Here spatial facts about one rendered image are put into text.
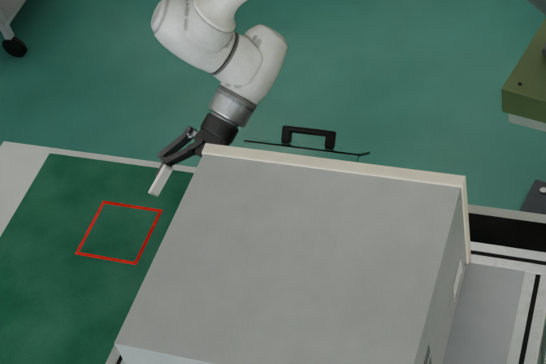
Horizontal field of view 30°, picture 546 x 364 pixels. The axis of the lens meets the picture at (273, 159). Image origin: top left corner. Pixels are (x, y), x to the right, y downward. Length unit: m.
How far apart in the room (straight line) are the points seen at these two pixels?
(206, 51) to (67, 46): 2.15
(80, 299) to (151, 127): 1.47
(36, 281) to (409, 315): 1.16
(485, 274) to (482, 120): 1.78
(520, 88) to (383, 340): 1.10
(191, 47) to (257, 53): 0.14
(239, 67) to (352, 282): 0.72
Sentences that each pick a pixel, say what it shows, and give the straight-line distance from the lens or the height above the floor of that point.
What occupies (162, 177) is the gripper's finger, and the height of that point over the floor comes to 0.96.
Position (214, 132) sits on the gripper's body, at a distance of 2.10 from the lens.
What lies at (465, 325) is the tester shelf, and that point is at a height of 1.11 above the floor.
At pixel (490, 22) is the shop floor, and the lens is 3.80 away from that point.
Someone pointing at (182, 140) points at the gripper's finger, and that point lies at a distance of 2.16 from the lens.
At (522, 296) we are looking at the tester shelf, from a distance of 1.69.
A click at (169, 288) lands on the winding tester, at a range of 1.54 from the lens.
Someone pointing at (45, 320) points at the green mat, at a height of 0.75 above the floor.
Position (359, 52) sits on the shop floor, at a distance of 3.75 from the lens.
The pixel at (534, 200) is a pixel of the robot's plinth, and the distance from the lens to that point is 3.22.
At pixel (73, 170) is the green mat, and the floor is 0.75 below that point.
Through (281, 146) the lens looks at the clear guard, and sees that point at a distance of 2.01.
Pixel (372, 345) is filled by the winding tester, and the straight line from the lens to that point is 1.42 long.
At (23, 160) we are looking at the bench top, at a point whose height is 0.75.
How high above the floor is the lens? 2.53
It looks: 47 degrees down
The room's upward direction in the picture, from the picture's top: 16 degrees counter-clockwise
